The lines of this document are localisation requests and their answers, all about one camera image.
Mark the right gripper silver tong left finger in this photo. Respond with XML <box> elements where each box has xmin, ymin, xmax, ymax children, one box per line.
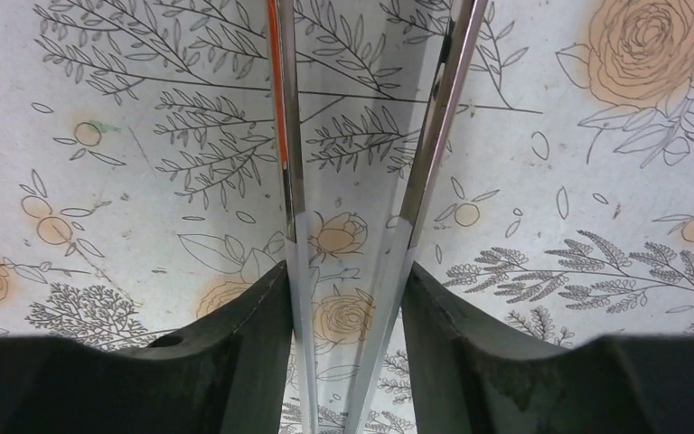
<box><xmin>267</xmin><ymin>1</ymin><xmax>319</xmax><ymax>433</ymax></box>

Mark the right gripper silver tong right finger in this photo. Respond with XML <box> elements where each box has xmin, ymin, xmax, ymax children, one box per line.
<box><xmin>343</xmin><ymin>0</ymin><xmax>488</xmax><ymax>434</ymax></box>

